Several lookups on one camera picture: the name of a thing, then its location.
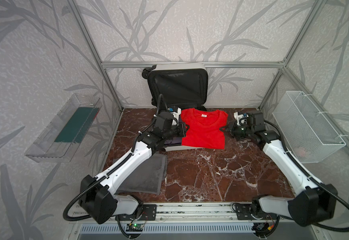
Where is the red t-shirt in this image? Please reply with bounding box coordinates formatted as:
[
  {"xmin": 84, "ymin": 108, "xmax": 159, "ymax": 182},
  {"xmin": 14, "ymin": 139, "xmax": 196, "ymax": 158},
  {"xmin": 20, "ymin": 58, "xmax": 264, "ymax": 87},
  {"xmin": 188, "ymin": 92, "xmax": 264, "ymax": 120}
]
[{"xmin": 180, "ymin": 109, "xmax": 228, "ymax": 150}]

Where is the white black suitcase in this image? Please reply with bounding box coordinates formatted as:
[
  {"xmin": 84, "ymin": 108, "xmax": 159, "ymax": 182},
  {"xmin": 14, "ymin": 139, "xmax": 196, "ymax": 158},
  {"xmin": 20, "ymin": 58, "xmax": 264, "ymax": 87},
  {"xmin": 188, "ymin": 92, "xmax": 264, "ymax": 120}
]
[{"xmin": 141, "ymin": 62, "xmax": 209, "ymax": 152}]

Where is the grey towel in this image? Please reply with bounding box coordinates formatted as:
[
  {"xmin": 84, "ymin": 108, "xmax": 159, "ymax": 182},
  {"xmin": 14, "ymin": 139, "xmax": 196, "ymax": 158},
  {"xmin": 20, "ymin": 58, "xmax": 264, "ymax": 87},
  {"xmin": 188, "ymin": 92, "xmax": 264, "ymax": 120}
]
[{"xmin": 116, "ymin": 153, "xmax": 168, "ymax": 195}]

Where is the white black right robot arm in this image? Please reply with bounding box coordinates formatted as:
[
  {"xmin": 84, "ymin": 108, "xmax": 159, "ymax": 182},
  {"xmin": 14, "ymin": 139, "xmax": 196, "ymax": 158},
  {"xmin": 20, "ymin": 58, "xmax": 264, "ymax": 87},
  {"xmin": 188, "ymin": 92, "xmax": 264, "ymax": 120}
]
[{"xmin": 220, "ymin": 111, "xmax": 337, "ymax": 227}]

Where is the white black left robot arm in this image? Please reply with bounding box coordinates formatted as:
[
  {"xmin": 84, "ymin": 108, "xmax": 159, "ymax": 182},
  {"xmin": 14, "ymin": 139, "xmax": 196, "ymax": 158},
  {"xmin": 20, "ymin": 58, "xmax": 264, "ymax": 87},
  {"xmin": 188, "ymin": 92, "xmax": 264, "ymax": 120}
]
[{"xmin": 78, "ymin": 109, "xmax": 186, "ymax": 224}]

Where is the pink item in basket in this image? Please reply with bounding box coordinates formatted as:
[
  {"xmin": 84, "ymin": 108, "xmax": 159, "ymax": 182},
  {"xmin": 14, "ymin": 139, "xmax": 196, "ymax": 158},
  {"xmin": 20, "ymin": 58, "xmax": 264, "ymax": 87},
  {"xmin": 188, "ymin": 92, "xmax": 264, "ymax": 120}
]
[{"xmin": 294, "ymin": 147, "xmax": 308, "ymax": 158}]

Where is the green board in bin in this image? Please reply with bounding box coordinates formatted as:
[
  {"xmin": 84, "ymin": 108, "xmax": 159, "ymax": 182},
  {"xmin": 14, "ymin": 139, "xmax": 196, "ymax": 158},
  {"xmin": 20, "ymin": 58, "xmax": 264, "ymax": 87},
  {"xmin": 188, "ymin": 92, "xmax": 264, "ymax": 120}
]
[{"xmin": 54, "ymin": 107, "xmax": 100, "ymax": 144}]

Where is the green circuit board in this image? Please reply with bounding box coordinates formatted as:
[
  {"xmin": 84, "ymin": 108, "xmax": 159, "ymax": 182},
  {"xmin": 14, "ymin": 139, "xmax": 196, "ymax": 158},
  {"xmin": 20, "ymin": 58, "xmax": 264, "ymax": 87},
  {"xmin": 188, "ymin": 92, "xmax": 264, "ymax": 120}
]
[{"xmin": 125, "ymin": 223, "xmax": 144, "ymax": 233}]

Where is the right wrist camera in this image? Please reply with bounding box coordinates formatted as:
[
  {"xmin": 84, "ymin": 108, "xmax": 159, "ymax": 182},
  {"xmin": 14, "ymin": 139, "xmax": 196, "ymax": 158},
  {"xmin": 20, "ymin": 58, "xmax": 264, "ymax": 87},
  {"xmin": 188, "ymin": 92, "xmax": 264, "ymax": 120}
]
[{"xmin": 233, "ymin": 112, "xmax": 248, "ymax": 126}]

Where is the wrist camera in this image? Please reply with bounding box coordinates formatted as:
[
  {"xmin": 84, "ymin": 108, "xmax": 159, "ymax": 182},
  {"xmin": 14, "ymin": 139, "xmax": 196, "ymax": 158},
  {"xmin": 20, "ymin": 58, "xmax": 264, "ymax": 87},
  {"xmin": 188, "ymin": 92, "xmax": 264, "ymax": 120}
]
[
  {"xmin": 233, "ymin": 112, "xmax": 248, "ymax": 126},
  {"xmin": 168, "ymin": 107, "xmax": 181, "ymax": 126}
]

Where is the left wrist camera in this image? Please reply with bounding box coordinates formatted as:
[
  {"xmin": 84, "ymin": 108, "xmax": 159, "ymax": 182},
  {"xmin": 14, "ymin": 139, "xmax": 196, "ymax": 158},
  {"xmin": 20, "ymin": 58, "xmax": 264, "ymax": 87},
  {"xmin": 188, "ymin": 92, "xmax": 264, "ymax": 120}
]
[{"xmin": 168, "ymin": 107, "xmax": 181, "ymax": 126}]

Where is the white wire mesh basket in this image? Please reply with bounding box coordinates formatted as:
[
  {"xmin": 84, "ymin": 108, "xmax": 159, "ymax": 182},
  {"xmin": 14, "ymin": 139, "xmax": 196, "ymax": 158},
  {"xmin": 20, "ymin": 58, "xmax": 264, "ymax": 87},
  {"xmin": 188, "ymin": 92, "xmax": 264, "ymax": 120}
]
[{"xmin": 273, "ymin": 91, "xmax": 346, "ymax": 164}]

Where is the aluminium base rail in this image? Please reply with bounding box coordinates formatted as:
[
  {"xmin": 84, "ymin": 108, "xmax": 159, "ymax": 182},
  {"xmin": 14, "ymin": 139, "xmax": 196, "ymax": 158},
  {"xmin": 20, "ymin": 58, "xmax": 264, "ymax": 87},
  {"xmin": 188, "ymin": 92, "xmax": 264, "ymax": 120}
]
[{"xmin": 69, "ymin": 202, "xmax": 322, "ymax": 224}]

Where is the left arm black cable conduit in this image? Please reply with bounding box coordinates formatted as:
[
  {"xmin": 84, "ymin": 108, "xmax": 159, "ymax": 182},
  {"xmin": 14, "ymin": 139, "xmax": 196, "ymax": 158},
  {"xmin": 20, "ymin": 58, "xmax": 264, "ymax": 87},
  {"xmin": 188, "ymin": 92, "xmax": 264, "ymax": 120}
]
[{"xmin": 62, "ymin": 94, "xmax": 169, "ymax": 222}]

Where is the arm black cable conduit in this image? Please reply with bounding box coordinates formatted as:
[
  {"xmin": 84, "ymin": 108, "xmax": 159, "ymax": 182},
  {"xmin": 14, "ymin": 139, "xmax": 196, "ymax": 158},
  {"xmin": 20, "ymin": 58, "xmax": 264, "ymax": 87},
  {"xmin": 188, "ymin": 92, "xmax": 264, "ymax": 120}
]
[
  {"xmin": 62, "ymin": 94, "xmax": 169, "ymax": 222},
  {"xmin": 262, "ymin": 119, "xmax": 349, "ymax": 233}
]

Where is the clear plastic wall bin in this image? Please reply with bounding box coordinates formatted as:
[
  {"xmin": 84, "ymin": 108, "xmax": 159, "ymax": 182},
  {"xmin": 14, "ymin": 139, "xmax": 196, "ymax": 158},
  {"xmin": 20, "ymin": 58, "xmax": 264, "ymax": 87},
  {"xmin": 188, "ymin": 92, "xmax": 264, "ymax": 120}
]
[{"xmin": 25, "ymin": 94, "xmax": 102, "ymax": 163}]

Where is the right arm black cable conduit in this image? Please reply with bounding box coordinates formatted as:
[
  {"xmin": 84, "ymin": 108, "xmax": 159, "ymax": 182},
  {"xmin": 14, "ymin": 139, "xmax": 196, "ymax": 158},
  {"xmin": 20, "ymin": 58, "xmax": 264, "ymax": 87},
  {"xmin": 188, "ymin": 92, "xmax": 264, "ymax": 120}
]
[{"xmin": 262, "ymin": 119, "xmax": 349, "ymax": 233}]

